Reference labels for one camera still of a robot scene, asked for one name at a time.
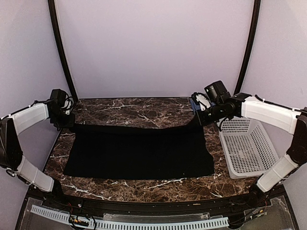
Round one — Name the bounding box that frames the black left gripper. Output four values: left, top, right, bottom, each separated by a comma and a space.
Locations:
51, 109, 75, 128

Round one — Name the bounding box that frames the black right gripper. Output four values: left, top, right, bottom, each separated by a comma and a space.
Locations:
192, 102, 225, 127

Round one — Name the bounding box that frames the blue checkered shirt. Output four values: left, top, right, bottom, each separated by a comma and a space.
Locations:
189, 98, 201, 113

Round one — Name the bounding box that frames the black garment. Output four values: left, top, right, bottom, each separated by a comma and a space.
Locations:
63, 117, 214, 180

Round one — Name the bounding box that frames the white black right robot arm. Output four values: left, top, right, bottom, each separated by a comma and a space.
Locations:
191, 80, 307, 208

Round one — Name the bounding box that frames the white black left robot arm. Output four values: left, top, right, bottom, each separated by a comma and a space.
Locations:
0, 89, 75, 209

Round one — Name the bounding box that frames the white plastic laundry basket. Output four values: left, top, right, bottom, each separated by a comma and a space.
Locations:
218, 118, 279, 179

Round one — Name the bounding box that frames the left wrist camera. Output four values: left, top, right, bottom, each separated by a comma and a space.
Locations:
61, 96, 74, 115

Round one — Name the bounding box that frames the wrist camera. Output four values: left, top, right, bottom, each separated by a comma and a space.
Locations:
61, 96, 74, 115
191, 92, 212, 111

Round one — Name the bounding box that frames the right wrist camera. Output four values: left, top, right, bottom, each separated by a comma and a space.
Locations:
191, 92, 212, 111

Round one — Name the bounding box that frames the black front table rail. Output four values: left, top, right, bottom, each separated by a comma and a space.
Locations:
41, 194, 271, 217

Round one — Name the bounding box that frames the white slotted cable duct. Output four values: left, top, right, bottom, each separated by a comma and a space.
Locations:
30, 205, 229, 230

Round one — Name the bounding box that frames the black left corner post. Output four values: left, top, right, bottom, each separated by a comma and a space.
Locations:
47, 0, 79, 103

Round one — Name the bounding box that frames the black corner post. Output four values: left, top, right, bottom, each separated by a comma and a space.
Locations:
47, 0, 79, 103
234, 0, 261, 94

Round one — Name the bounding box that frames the black right corner post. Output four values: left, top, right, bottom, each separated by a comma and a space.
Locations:
234, 0, 261, 94

